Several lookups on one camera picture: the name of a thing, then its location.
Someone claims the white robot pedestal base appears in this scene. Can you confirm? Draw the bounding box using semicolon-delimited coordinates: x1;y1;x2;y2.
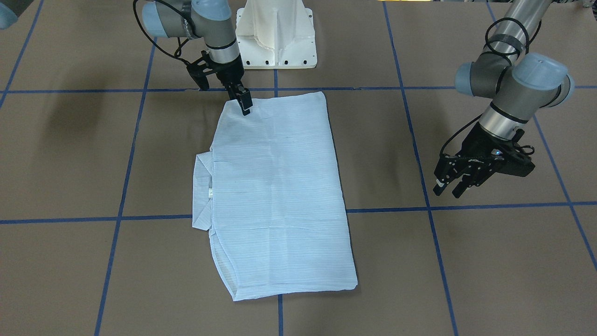
236;0;318;70

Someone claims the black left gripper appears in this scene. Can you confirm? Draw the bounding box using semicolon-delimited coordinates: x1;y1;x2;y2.
433;121;523;198

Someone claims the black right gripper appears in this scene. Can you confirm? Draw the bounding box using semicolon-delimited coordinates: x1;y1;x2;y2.
215;59;252;116

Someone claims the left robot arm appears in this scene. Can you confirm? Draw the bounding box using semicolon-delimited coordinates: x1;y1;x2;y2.
433;0;575;198

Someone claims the light blue button-up shirt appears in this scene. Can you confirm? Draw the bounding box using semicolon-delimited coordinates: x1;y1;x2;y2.
192;91;358;301

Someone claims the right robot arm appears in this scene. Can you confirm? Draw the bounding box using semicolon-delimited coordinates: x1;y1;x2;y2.
132;0;252;116

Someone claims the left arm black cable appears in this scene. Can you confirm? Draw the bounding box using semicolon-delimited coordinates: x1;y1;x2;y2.
438;18;542;159

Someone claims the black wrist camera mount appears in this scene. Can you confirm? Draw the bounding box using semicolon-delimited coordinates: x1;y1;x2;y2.
495;141;535;178
186;50;220;91

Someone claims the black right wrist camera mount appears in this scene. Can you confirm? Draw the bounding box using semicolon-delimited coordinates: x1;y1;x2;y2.
186;50;220;91

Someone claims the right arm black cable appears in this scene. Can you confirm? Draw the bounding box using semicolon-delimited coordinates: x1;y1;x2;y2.
132;0;196;66

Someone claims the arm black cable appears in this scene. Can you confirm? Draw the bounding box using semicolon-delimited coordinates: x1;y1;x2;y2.
132;0;196;66
438;18;542;159

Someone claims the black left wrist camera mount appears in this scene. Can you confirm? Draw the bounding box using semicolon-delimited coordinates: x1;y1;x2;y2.
495;141;535;178

